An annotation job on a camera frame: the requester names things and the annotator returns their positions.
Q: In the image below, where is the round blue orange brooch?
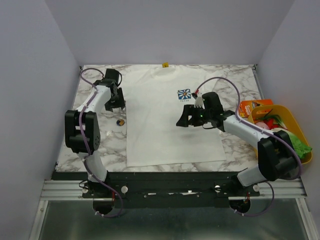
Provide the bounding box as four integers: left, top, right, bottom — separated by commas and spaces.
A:
116, 119, 125, 126

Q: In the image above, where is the white t-shirt with flower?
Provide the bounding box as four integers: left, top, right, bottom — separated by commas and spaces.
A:
121, 66, 226, 167

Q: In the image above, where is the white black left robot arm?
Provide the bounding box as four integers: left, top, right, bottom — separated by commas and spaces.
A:
64, 67, 125, 198

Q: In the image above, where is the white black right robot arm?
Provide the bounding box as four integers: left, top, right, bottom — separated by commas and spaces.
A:
176, 92, 302, 196

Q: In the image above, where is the orange cardboard box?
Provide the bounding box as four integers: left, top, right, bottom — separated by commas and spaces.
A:
238, 99, 273, 118

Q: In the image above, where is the pink round toy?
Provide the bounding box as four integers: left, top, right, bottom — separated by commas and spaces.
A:
255, 121, 270, 130

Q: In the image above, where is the red tomato toy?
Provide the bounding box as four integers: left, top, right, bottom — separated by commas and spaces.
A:
263, 118, 275, 130

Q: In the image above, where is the white cabbage toy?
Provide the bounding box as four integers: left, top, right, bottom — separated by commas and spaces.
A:
272, 127, 291, 134

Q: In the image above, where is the yellow plastic bin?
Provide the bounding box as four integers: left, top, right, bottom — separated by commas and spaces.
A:
248, 104, 313, 166

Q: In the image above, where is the green onion toy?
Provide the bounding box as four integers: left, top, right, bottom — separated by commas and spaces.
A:
258, 109, 287, 129

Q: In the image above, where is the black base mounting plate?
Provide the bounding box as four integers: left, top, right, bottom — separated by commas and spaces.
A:
51, 169, 266, 210

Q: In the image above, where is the green lettuce toy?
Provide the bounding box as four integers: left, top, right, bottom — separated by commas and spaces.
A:
289, 133, 312, 159

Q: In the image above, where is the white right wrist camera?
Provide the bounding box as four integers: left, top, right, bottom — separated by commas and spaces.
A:
192, 92, 204, 109

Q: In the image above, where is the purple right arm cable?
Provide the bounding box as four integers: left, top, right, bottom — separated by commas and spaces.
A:
193, 76, 305, 217

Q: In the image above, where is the aluminium frame rail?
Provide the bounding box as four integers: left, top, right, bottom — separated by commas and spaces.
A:
27, 179, 91, 240

